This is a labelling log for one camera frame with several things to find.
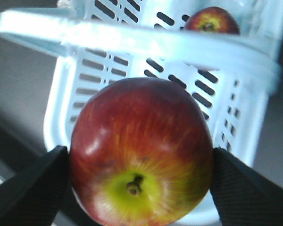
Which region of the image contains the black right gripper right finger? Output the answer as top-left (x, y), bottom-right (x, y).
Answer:
top-left (210, 148), bottom-right (283, 226)

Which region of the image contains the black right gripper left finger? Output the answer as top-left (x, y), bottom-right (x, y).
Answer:
top-left (0, 146), bottom-right (68, 226)

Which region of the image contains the red apple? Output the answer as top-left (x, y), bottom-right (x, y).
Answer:
top-left (184, 7), bottom-right (240, 35)
top-left (69, 77), bottom-right (213, 226)

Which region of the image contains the light blue plastic basket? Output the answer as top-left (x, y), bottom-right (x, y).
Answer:
top-left (0, 0), bottom-right (283, 226)

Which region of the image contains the black wooden produce display stand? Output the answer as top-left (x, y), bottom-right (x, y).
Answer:
top-left (0, 0), bottom-right (283, 226)

